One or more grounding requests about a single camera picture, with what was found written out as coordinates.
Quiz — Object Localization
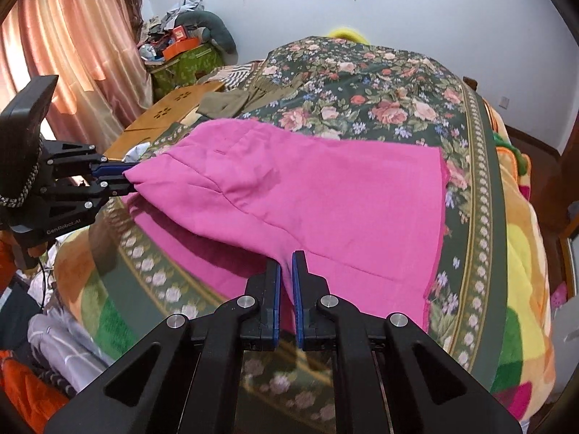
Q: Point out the wooden folding table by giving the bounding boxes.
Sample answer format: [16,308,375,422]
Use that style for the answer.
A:
[104,80,227,162]

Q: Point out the thin black cable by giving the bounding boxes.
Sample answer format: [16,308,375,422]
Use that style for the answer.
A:
[37,253,59,310]

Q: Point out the dark cloth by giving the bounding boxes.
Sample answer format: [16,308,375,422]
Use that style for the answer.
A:
[0,276,48,352]

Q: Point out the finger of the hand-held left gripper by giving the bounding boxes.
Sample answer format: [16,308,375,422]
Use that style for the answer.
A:
[44,141,137,180]
[45,175,137,211]

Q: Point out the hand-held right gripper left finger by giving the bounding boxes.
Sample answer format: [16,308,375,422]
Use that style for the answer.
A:
[43,258,284,434]

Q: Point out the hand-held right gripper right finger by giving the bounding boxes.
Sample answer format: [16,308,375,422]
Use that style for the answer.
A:
[291,250,521,434]

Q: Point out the crumpled grey cloth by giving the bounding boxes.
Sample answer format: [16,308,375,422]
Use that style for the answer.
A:
[164,0,205,24]

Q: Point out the green patterned box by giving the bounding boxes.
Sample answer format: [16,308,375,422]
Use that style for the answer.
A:
[151,45,225,102]

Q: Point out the olive green garment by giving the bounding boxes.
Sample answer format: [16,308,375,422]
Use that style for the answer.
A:
[196,75,292,119]

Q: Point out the wooden frame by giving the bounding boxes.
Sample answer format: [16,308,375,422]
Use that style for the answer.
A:
[558,208,579,301]

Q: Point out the colourful fleece blanket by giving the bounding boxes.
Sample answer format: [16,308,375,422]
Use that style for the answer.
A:
[52,99,559,421]

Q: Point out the green floral bedsheet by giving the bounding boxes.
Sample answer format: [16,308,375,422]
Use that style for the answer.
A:
[88,35,508,434]

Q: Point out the orange cloth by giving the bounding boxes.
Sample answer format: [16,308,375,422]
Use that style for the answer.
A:
[0,352,69,433]

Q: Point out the small white cloth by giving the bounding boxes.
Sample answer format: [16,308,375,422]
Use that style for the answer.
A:
[124,142,151,164]

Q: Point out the brown striped cloth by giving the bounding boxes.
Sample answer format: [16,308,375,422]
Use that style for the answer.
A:
[221,64,255,92]

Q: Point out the grey plush pillow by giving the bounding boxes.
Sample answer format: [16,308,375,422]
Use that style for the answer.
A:
[194,9,238,54]

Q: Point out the pink striped curtain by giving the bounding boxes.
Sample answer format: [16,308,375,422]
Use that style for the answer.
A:
[0,0,155,163]

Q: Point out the yellow plush item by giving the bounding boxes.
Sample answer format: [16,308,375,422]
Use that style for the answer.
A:
[327,26,370,44]

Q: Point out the pink pants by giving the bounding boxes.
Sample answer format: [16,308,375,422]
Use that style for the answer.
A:
[124,118,449,332]

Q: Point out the orange box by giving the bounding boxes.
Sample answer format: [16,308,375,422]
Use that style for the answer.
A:
[161,36,200,60]

